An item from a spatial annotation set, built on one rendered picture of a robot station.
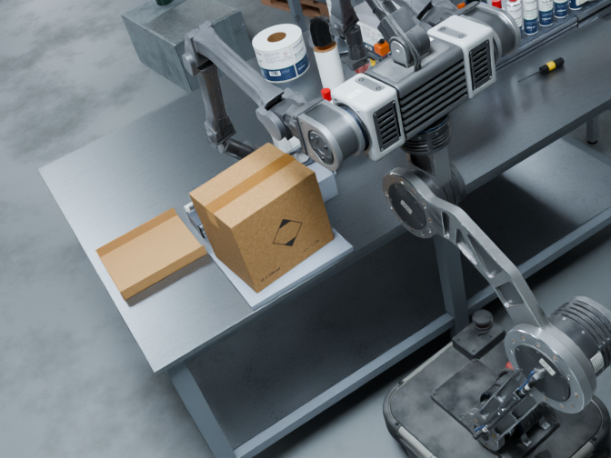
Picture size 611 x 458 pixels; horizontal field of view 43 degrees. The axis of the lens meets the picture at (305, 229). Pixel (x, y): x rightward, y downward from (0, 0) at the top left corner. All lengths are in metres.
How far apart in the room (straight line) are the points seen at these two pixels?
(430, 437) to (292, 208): 0.90
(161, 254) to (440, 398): 1.04
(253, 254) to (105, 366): 1.49
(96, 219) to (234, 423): 0.88
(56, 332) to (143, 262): 1.31
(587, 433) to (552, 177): 1.25
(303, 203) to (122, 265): 0.70
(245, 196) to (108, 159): 1.07
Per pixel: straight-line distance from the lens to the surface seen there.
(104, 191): 3.03
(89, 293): 3.96
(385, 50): 2.60
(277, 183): 2.24
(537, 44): 3.13
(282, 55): 3.11
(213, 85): 2.29
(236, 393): 2.93
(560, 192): 3.41
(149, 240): 2.70
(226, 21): 5.06
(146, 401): 3.37
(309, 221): 2.31
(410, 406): 2.72
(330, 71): 2.94
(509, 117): 2.80
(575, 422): 2.66
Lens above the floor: 2.47
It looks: 41 degrees down
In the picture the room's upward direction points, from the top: 18 degrees counter-clockwise
